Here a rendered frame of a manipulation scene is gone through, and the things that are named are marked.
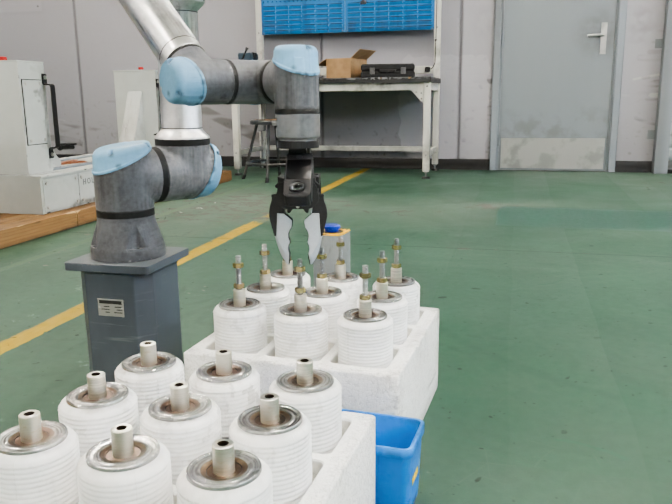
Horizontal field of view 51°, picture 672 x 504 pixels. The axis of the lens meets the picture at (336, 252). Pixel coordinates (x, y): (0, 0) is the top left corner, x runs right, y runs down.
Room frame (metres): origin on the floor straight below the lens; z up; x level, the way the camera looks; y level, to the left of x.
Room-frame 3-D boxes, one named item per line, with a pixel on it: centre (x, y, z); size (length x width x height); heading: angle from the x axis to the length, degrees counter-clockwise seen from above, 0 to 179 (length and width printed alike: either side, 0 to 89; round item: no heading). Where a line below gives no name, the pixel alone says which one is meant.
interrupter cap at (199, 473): (0.65, 0.11, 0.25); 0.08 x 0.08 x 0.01
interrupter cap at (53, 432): (0.72, 0.34, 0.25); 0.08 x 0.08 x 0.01
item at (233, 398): (0.91, 0.15, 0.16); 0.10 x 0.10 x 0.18
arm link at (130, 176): (1.44, 0.43, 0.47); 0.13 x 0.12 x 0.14; 130
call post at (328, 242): (1.60, 0.01, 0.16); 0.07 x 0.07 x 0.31; 72
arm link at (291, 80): (1.21, 0.06, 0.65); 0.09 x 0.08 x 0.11; 40
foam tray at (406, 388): (1.30, 0.03, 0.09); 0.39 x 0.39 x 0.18; 72
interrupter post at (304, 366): (0.87, 0.04, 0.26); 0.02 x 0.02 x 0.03
